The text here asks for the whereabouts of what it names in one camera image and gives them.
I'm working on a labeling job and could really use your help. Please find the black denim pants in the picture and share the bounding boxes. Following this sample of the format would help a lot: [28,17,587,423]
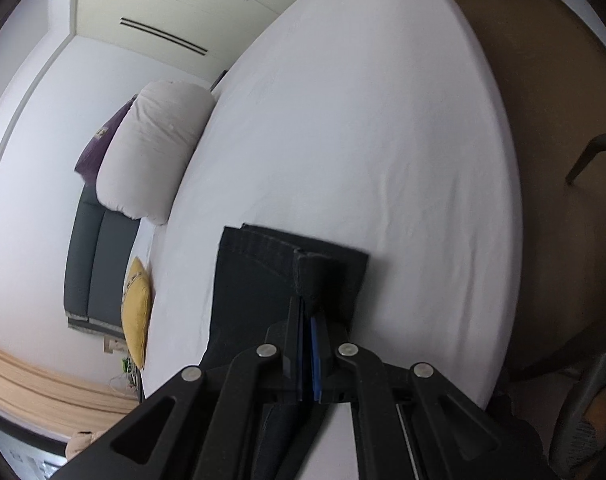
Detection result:
[201,224,369,479]

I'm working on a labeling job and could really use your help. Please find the yellow cushion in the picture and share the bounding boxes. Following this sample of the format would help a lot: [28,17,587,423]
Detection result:
[120,257,152,370]

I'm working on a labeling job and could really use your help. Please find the dark grey headboard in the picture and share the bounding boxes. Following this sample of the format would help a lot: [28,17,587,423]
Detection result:
[63,185,139,339]

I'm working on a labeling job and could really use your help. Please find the white folded duvet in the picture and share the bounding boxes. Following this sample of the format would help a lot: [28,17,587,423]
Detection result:
[96,80,215,226]

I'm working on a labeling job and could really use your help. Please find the white bed mattress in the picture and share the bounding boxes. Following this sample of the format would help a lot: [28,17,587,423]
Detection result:
[143,0,522,405]

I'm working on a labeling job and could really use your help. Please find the beige curtain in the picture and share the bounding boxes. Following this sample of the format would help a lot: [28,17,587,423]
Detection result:
[0,350,138,438]

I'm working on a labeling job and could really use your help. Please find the purple pillow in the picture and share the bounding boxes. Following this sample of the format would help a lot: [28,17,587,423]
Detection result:
[74,94,137,186]

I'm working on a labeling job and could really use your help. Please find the cream wardrobe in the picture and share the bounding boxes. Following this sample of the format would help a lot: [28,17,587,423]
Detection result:
[75,0,296,82]

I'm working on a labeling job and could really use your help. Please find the black chair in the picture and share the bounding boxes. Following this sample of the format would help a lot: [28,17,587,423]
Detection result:
[565,133,606,185]

